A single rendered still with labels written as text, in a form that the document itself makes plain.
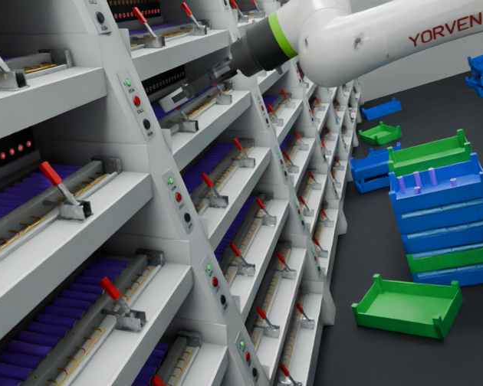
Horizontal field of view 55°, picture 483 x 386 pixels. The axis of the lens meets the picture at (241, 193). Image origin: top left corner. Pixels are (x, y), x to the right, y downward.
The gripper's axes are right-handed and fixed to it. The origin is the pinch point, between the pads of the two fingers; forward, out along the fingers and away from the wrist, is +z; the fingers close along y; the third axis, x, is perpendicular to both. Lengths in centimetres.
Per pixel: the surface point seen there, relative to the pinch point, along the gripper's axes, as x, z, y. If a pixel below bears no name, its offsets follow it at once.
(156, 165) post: -8.4, -1.0, -22.6
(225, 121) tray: -10.9, 0.1, 17.8
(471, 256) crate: -94, -37, 57
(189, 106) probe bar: -3.3, 4.6, 13.4
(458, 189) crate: -69, -42, 57
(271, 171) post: -35, 6, 45
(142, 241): -19.2, 8.4, -25.7
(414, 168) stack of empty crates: -68, -30, 87
